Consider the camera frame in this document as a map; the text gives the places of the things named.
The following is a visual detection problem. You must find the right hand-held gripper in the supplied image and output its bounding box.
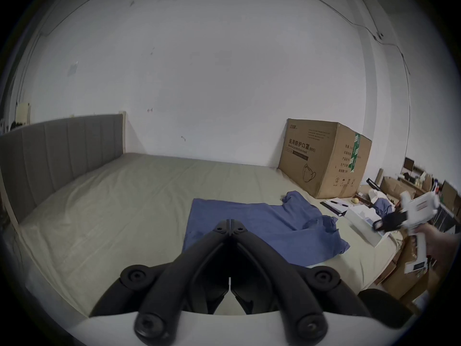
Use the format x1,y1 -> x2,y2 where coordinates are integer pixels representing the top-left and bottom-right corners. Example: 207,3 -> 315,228
372,191 -> 442,275

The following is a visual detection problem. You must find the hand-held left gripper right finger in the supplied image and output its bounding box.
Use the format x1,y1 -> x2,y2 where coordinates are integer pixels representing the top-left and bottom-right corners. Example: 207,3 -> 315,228
229,219 -> 372,346

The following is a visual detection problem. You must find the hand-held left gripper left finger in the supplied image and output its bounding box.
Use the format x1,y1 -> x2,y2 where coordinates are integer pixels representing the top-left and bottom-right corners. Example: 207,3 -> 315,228
89,219 -> 231,346

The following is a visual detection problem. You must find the person's right hand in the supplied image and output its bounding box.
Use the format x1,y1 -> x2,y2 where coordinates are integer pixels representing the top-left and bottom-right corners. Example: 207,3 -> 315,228
415,223 -> 461,266

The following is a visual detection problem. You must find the long white box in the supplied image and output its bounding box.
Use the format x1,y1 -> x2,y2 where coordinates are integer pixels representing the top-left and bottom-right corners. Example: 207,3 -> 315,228
344,207 -> 392,247

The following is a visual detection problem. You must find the brown floor carton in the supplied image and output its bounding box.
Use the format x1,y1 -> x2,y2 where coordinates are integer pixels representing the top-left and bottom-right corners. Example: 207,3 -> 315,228
374,229 -> 443,303

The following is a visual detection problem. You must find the white paper pad with pen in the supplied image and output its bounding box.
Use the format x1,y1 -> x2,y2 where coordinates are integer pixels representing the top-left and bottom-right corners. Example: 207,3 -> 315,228
320,197 -> 353,216

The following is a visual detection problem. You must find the blue shirt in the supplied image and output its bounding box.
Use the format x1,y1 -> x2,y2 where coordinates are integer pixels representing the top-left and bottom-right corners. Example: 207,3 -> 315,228
182,190 -> 351,267

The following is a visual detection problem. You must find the large printed cardboard carton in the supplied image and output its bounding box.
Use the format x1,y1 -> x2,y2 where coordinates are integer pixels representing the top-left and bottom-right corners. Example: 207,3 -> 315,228
277,118 -> 373,199

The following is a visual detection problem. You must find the bed with beige sheet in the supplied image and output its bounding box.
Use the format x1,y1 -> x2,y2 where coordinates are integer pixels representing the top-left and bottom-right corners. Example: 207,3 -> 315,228
11,152 -> 404,318

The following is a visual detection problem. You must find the grey padded headboard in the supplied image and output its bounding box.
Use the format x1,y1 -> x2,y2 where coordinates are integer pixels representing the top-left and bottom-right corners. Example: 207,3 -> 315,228
0,112 -> 127,226

